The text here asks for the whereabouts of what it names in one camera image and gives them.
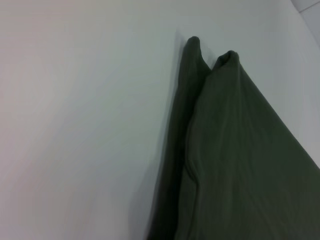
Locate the dark green printed t-shirt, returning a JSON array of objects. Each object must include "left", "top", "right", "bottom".
[{"left": 146, "top": 36, "right": 320, "bottom": 240}]

